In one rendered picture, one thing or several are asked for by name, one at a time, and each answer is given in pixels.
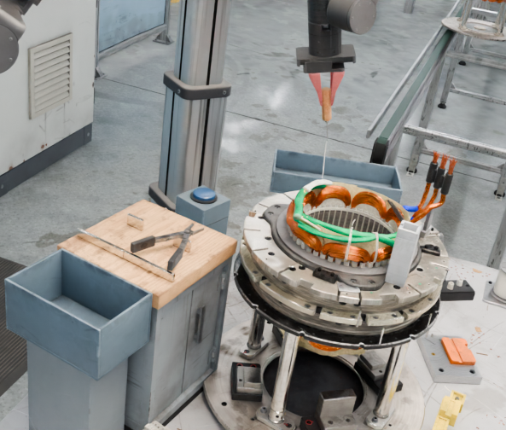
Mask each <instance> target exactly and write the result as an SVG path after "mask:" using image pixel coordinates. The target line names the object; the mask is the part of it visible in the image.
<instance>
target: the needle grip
mask: <svg viewBox="0 0 506 430"><path fill-rule="evenodd" d="M322 99H323V105H322V119H323V120H324V121H330V120H331V119H332V114H331V89H330V88H329V87H323V88H322Z"/></svg>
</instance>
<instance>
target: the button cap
mask: <svg viewBox="0 0 506 430"><path fill-rule="evenodd" d="M193 196H194V197H195V198H196V199H197V200H203V201H209V200H214V199H215V192H214V191H213V190H211V189H208V188H198V189H195V190H194V192H193Z"/></svg>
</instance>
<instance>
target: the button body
mask: <svg viewBox="0 0 506 430"><path fill-rule="evenodd" d="M198 188H207V187H206V186H204V185H202V186H200V187H198ZM198 188H195V189H198ZM195 189H191V190H190V191H187V192H184V193H182V194H180V195H177V200H176V210H175V213H176V214H179V215H181V216H183V217H185V218H188V219H190V220H193V221H195V222H196V223H198V224H202V225H204V226H206V227H208V228H210V229H212V230H216V231H217V232H220V233H222V234H224V235H226V232H227V225H228V218H229V212H230V199H228V198H226V197H225V196H223V195H221V194H219V193H217V192H215V191H214V192H215V194H216V195H217V196H218V200H217V201H216V202H214V203H212V204H200V203H197V202H194V201H193V200H191V199H190V193H191V192H193V191H194V190H195ZM208 189H209V188H208Z"/></svg>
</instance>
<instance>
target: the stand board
mask: <svg viewBox="0 0 506 430"><path fill-rule="evenodd" d="M128 213H130V214H132V215H135V216H137V217H139V218H141V219H144V226H143V231H141V230H138V229H135V228H133V227H131V226H130V225H128V224H127V214H128ZM192 223H193V224H194V226H193V227H192V228H191V229H192V230H193V231H195V230H199V229H202V228H204V230H203V231H202V232H200V233H198V234H196V235H192V236H191V237H190V238H189V240H190V241H191V248H190V252H189V253H187V252H185V251H184V252H183V257H182V259H181V260H180V261H179V263H178V264H177V266H176V267H175V268H174V269H173V270H172V271H171V272H173V273H175V281H174V282H169V281H167V280H165V279H163V278H161V277H159V276H157V275H155V274H153V273H151V272H149V271H147V270H145V269H143V268H141V267H139V266H137V265H135V264H132V263H130V262H128V261H126V260H124V259H122V258H120V257H118V256H116V255H114V254H112V253H110V252H108V251H106V250H104V249H101V248H99V247H97V246H95V245H93V244H91V243H89V242H87V241H85V240H83V239H81V238H79V237H77V235H75V236H74V237H72V238H70V239H68V240H66V241H64V242H62V243H61V244H59V245H57V250H59V249H61V248H64V249H66V250H68V251H69V252H71V253H74V254H76V255H78V256H79V257H81V258H83V259H86V260H88V261H90V262H91V263H93V264H96V265H98V266H100V267H102V268H103V269H105V270H108V271H110V272H112V273H114V274H115V275H117V276H120V277H122V278H124V279H126V280H127V281H129V282H132V283H134V284H136V285H137V286H139V287H141V288H144V289H146V290H148V291H149V292H151V293H153V300H152V307H154V308H155V309H157V310H158V309H160V308H161V307H162V306H164V305H165V304H167V303H168V302H170V301H171V300H172V299H174V298H175V297H177V296H178V295H179V294H180V293H182V292H183V291H184V290H186V289H187V288H189V287H190V286H191V285H193V284H194V283H195V282H197V281H199V280H200V279H201V278H202V277H203V276H205V275H206V274H207V273H209V272H210V271H212V270H213V269H215V268H216V267H217V266H219V265H220V264H222V263H223V262H224V261H225V260H226V259H228V258H229V257H231V256H232V255H233V254H235V253H236V248H237V240H236V239H234V238H231V237H229V236H227V235H224V234H222V233H220V232H217V231H216V230H212V229H210V228H208V227H206V226H204V225H202V224H198V223H196V222H195V221H193V220H190V219H188V218H185V217H183V216H181V215H179V214H176V213H175V212H172V211H169V210H167V209H165V208H163V207H161V206H158V205H155V204H154V203H152V202H149V201H147V200H140V201H139V202H137V203H135V204H134V205H132V206H129V207H127V208H126V209H124V210H122V211H121V212H118V213H116V214H114V215H113V216H111V217H109V218H107V219H105V220H103V221H101V222H100V223H98V224H96V225H94V226H92V227H90V228H88V229H87V230H85V231H87V232H90V233H91V234H93V235H96V236H98V237H100V238H102V239H103V240H105V241H109V242H111V243H113V244H114V245H116V246H118V247H121V248H123V249H125V250H126V251H128V252H131V242H133V241H137V240H140V239H142V238H145V237H148V236H151V235H153V236H160V235H167V234H171V233H176V232H179V231H184V230H185V229H186V228H187V227H188V226H190V225H191V224H192ZM176 250H177V247H174V246H173V240H169V241H168V242H166V241H163V242H159V243H155V246H154V247H150V248H147V249H144V250H142V251H139V252H137V253H134V254H136V255H137V256H139V257H141V258H143V259H146V260H147V261H149V262H152V263H154V264H157V265H158V266H160V267H162V268H164V269H166V270H167V262H168V260H169V258H170V257H171V256H172V255H173V254H174V253H175V251H176ZM169 271H170V270H169Z"/></svg>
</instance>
